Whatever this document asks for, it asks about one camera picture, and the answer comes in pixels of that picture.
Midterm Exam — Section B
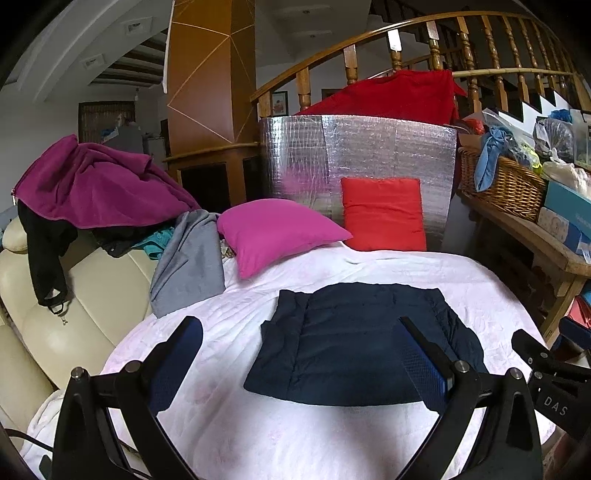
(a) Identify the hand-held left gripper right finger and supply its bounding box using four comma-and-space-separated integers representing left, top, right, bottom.
398, 316, 543, 480

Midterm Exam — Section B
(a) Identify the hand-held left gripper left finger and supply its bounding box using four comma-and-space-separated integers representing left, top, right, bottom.
53, 316, 205, 480

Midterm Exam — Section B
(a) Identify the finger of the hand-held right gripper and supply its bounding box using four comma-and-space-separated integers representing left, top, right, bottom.
512, 329, 559, 370
558, 318, 591, 343

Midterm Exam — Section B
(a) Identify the navy puffer jacket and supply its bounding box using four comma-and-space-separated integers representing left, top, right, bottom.
243, 282, 490, 408

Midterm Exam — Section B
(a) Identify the coral cloth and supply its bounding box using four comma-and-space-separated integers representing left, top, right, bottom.
568, 295, 591, 328

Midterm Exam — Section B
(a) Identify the grey garment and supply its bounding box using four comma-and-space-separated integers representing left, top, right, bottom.
149, 209, 227, 319

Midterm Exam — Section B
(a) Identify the wooden side table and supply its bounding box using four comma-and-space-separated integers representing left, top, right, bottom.
457, 189, 591, 347

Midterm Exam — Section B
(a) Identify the patterned tissue box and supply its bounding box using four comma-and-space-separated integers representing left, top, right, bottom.
538, 207, 591, 264

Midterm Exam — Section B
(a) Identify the cream leather sofa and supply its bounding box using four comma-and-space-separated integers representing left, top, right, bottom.
0, 215, 160, 416

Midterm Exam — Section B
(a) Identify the teal garment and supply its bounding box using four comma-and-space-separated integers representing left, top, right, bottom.
141, 228, 176, 259

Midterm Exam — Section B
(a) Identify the pale pink blanket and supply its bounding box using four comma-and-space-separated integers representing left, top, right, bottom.
21, 240, 557, 480

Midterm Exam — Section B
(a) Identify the light blue cardboard box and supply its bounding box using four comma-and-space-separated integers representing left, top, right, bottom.
544, 180, 591, 217

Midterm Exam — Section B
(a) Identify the white plastic bag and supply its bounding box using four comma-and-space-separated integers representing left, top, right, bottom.
542, 159, 589, 195

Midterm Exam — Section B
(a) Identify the wicker basket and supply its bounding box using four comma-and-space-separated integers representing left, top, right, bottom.
457, 145, 548, 223

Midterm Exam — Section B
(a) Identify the magenta pillow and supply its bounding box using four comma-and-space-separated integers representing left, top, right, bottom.
216, 198, 355, 280

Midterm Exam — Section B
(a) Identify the red pillow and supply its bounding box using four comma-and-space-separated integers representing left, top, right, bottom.
340, 176, 428, 252

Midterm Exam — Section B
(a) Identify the black garment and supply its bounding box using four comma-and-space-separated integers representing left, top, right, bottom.
17, 203, 176, 315

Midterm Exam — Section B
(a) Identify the blue cloth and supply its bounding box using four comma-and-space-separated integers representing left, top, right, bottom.
475, 126, 515, 192

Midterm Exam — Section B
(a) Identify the clear plastic bag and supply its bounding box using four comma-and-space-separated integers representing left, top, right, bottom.
533, 117, 575, 160

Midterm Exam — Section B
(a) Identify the magenta fleece garment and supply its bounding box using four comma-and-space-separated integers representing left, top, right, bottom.
11, 134, 201, 230

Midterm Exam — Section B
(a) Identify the silver foil insulated box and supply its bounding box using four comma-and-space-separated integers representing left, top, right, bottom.
259, 114, 459, 252

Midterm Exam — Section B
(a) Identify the wooden pillar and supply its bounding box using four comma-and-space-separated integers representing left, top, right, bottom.
163, 0, 259, 213

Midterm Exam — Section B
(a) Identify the red cloth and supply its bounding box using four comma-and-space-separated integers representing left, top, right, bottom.
293, 69, 468, 126

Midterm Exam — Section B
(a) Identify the wooden stair railing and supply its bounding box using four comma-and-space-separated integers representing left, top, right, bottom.
249, 10, 587, 121

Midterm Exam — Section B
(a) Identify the black cable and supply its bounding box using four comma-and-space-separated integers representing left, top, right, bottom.
0, 427, 56, 455

